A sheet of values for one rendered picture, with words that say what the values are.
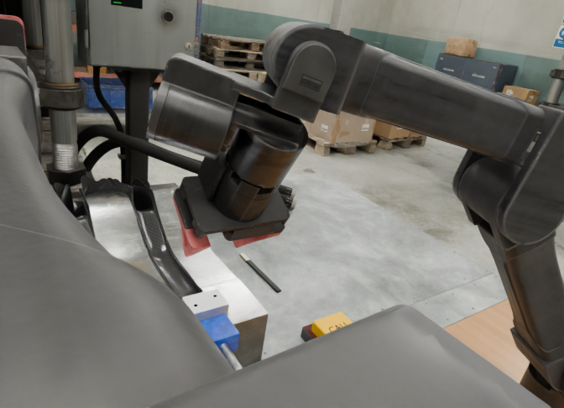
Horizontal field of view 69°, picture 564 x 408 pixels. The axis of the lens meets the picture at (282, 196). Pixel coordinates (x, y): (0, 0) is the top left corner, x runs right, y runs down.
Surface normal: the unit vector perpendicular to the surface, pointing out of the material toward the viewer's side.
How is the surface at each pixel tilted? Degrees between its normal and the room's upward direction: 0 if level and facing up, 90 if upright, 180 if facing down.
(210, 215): 30
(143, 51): 90
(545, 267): 90
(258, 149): 106
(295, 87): 90
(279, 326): 0
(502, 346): 0
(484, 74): 90
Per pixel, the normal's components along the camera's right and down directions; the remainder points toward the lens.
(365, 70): 0.16, 0.37
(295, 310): 0.15, -0.91
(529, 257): 0.20, 0.59
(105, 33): 0.54, 0.40
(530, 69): -0.86, 0.08
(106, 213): 0.36, -0.66
